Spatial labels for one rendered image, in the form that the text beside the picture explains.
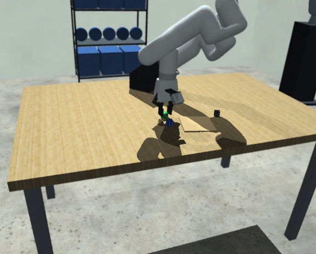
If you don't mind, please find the green die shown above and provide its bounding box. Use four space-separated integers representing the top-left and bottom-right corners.
162 111 168 119

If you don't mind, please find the brown mat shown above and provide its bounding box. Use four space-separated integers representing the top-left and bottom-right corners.
179 116 217 132

